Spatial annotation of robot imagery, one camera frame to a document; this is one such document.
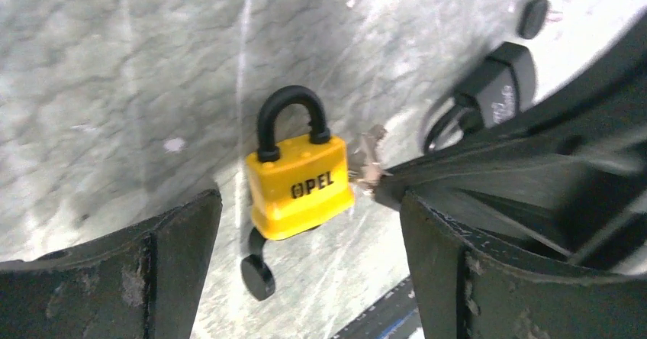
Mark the copper small key set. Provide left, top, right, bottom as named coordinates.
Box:
left=347, top=124, right=391, bottom=197

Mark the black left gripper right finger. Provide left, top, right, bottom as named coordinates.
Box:
left=400, top=192, right=646, bottom=338

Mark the black padlock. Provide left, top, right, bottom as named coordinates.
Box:
left=423, top=42, right=537, bottom=154

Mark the yellow padlock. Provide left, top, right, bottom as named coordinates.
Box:
left=245, top=85, right=355, bottom=241

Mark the black key fob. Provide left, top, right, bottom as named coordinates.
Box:
left=517, top=0, right=564, bottom=40

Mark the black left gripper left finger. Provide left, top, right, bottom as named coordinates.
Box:
left=1, top=189, right=222, bottom=338

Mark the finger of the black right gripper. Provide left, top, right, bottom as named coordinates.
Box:
left=375, top=18, right=646, bottom=271

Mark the black key of yellow padlock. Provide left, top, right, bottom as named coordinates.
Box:
left=240, top=228, right=275, bottom=302

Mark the black base frame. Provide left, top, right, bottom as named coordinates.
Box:
left=332, top=276, right=424, bottom=339

